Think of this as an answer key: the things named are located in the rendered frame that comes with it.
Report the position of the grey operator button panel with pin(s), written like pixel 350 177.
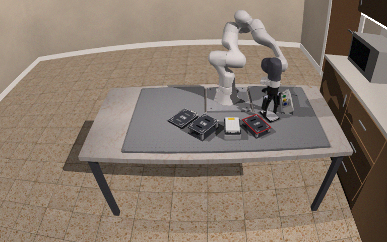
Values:
pixel 286 104

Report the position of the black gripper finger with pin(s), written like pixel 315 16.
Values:
pixel 265 104
pixel 276 102

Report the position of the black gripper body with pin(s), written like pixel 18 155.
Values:
pixel 272 91

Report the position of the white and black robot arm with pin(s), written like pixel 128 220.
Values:
pixel 226 93

